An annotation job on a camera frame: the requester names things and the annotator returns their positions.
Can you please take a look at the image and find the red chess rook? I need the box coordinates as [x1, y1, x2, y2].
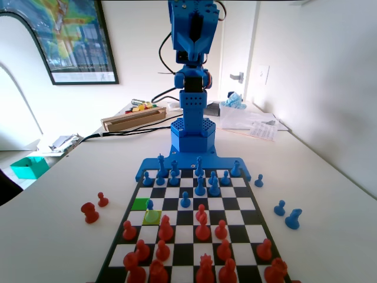
[263, 257, 289, 283]
[80, 202, 100, 225]

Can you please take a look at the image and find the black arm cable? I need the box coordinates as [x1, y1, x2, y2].
[158, 29, 177, 75]

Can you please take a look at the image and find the teal open box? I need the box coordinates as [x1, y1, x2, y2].
[10, 156, 50, 180]

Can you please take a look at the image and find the red chess bishop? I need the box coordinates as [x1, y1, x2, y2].
[194, 213, 211, 241]
[157, 214, 175, 241]

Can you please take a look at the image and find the blue chess knight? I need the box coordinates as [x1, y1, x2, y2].
[284, 208, 303, 231]

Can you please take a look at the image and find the black framed map poster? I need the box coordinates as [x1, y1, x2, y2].
[31, 0, 120, 86]

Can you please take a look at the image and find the white wall switch plate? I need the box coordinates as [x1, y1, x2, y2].
[256, 64, 271, 86]

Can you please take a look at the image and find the blue printed base plate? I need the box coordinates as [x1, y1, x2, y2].
[134, 150, 252, 182]

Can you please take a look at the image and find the red chess queen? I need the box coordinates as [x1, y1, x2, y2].
[195, 254, 216, 283]

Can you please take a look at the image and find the red chess knight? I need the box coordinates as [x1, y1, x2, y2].
[148, 259, 170, 283]
[123, 252, 147, 283]

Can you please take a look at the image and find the long cardboard box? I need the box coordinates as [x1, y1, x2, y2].
[100, 106, 167, 133]

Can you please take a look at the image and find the blue plush toy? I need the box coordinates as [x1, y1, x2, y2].
[220, 91, 247, 110]

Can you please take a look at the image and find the black table cable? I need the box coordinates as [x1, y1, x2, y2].
[78, 116, 177, 143]

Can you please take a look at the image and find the crumpled white paper pile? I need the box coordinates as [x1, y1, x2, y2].
[38, 132, 86, 157]

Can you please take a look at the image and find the metal door handle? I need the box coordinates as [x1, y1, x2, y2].
[229, 71, 246, 84]

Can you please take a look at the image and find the printed paper sheet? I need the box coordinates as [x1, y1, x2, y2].
[249, 121, 280, 143]

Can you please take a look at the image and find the tall blue chess king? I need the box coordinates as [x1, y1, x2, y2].
[157, 153, 167, 177]

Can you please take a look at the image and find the black and white chessboard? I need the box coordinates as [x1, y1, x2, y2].
[94, 168, 293, 283]

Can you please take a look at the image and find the blue chess bishop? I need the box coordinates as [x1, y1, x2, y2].
[208, 178, 220, 198]
[194, 175, 206, 196]

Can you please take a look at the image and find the brown servo wire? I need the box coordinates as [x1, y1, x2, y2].
[217, 0, 228, 22]

